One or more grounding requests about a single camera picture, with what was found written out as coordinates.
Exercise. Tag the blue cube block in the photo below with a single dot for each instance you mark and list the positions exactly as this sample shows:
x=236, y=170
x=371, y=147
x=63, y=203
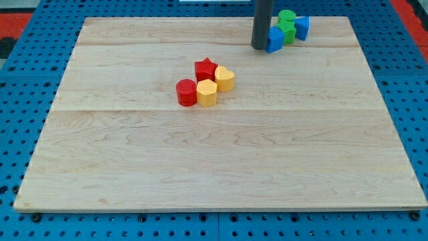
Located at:
x=275, y=40

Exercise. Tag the blue triangle block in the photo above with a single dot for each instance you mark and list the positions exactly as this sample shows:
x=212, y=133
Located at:
x=302, y=26

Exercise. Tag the green star block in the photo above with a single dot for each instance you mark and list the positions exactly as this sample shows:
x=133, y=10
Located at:
x=289, y=31

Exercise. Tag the red star block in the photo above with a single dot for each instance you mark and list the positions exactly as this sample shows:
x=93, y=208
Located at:
x=205, y=70

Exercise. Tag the yellow hexagon block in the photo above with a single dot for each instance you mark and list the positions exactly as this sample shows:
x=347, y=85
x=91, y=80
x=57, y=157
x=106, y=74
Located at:
x=207, y=93

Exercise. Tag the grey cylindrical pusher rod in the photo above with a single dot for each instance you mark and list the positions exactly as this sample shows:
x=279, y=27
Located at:
x=261, y=23

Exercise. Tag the green cylinder block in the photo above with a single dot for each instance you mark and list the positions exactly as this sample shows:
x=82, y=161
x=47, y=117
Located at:
x=286, y=15

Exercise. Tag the yellow heart block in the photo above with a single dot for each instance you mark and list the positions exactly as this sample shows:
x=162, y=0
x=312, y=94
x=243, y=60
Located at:
x=224, y=78

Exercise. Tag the red cylinder block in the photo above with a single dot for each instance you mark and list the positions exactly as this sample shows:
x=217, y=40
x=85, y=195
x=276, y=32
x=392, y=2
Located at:
x=186, y=92

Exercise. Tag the light wooden board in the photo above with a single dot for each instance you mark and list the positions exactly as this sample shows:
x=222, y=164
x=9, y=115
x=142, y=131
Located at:
x=305, y=129

